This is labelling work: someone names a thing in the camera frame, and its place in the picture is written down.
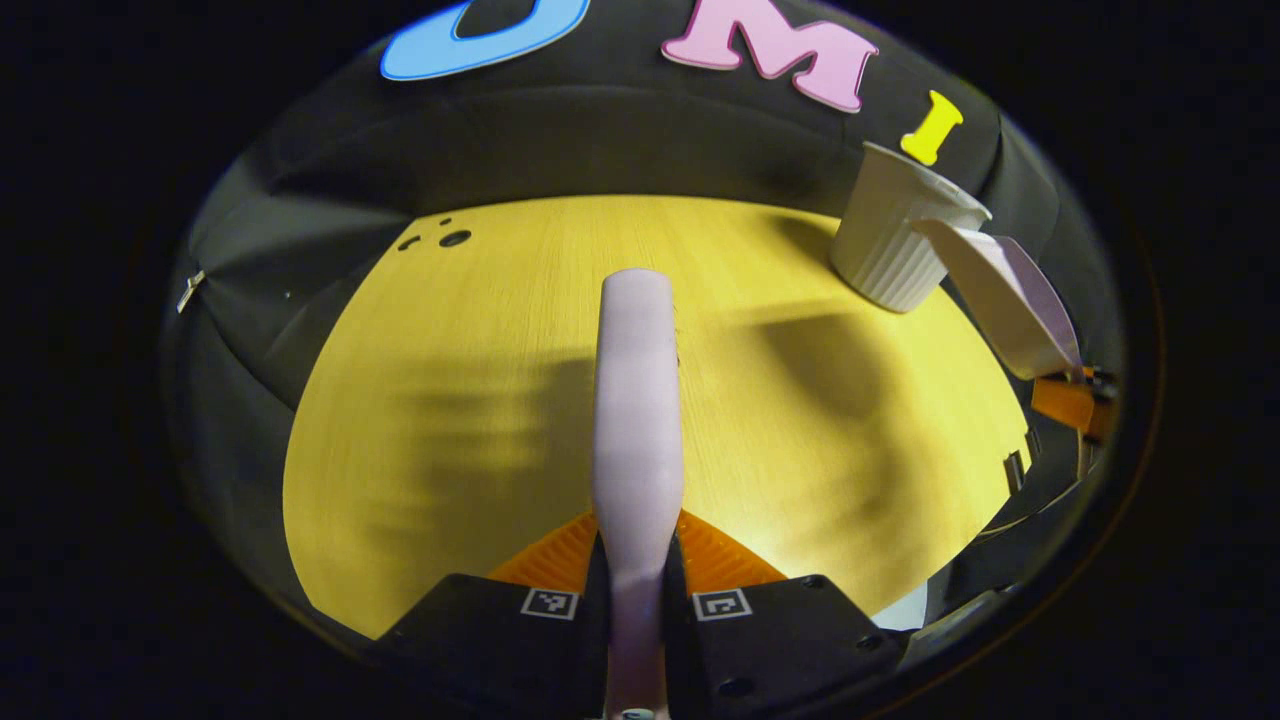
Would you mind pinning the silver binder clip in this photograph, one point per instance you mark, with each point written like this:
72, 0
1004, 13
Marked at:
190, 291

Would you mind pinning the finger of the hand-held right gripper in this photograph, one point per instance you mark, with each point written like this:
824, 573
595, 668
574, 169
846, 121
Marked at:
1065, 402

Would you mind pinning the small white broom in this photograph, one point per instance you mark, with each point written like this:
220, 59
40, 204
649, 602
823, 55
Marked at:
635, 400

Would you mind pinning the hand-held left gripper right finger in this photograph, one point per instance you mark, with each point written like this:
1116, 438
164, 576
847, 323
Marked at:
790, 650

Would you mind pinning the black backdrop cloth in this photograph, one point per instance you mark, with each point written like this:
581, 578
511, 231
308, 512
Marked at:
600, 140

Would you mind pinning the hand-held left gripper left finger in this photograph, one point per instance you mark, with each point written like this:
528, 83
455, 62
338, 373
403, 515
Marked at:
500, 650

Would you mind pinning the yellow wooden desktop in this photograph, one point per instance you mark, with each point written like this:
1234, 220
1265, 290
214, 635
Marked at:
450, 420

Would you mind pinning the black table clamp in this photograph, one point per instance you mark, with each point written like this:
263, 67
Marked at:
1032, 443
1015, 471

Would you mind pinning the white ribbed garbage bin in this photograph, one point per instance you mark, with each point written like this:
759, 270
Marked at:
885, 250

